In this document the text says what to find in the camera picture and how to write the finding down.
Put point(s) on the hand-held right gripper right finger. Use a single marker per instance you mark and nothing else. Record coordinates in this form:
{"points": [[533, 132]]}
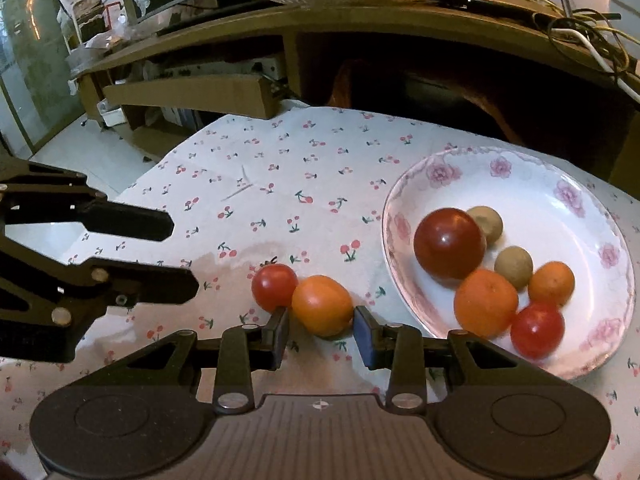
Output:
{"points": [[364, 336]]}

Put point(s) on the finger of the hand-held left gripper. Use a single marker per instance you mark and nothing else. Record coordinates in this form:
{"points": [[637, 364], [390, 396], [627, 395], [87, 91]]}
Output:
{"points": [[135, 222], [160, 282]]}

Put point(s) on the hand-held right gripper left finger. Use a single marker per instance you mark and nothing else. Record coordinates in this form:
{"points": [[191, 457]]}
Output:
{"points": [[281, 334]]}

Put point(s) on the small red tomato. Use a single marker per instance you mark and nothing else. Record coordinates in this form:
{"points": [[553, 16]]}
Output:
{"points": [[537, 330], [273, 287]]}

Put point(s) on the small orange tangerine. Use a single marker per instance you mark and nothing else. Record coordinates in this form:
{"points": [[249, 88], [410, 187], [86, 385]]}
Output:
{"points": [[485, 302], [322, 305], [551, 284]]}

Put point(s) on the large red tomato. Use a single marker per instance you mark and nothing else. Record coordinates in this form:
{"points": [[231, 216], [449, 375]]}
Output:
{"points": [[449, 242]]}

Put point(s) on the brown kiwi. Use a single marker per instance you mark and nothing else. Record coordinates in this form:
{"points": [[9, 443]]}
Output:
{"points": [[513, 266], [487, 222]]}

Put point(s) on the white floral plate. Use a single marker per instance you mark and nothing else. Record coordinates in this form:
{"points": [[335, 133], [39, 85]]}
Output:
{"points": [[560, 230]]}

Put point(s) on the brown cardboard box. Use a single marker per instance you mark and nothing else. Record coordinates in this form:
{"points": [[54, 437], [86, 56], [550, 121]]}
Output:
{"points": [[190, 95]]}

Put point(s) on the cherry print tablecloth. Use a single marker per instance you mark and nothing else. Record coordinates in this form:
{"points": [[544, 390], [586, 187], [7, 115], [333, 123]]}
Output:
{"points": [[300, 175]]}

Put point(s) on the clear plastic bag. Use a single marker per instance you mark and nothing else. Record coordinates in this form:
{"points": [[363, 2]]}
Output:
{"points": [[87, 35]]}

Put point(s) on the wooden television stand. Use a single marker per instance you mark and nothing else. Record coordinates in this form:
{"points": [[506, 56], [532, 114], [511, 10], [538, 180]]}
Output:
{"points": [[380, 50]]}

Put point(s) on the black set-top box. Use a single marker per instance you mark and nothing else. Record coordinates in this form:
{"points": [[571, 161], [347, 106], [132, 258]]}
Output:
{"points": [[490, 2]]}

